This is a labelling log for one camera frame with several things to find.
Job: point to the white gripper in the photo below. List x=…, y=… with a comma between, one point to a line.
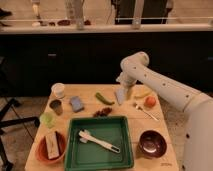
x=125, y=80

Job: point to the grey towel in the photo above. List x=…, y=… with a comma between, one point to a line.
x=120, y=94

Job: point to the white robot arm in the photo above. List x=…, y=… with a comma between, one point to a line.
x=198, y=149

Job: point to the yellow banana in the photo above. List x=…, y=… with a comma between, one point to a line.
x=143, y=94

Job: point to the orange fruit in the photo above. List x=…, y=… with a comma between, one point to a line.
x=150, y=102

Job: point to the green pepper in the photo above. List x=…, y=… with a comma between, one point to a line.
x=103, y=99

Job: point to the blue sponge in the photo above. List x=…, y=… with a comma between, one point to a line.
x=76, y=104

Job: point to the white cup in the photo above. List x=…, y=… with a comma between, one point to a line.
x=58, y=89

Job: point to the dark brown bowl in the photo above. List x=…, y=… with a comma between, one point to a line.
x=152, y=144

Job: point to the green plastic tray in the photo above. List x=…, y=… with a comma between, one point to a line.
x=93, y=157

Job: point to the light green cup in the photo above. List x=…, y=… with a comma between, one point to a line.
x=47, y=119

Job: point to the white block in bowl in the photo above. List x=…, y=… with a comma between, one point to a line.
x=52, y=145

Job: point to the orange bowl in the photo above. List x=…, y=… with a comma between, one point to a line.
x=41, y=152

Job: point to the black office chair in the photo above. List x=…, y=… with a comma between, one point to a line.
x=11, y=104

